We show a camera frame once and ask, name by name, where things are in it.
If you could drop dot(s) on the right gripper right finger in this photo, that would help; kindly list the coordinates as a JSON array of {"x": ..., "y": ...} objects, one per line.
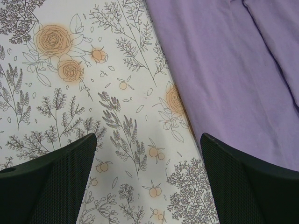
[{"x": 248, "y": 190}]

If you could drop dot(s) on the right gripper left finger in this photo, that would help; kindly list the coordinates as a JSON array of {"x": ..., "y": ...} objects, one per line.
[{"x": 48, "y": 189}]

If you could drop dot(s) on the purple t shirt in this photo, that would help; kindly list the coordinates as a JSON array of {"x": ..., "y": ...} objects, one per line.
[{"x": 230, "y": 84}]

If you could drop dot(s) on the floral patterned table mat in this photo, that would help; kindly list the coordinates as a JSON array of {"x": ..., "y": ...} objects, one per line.
[{"x": 73, "y": 67}]

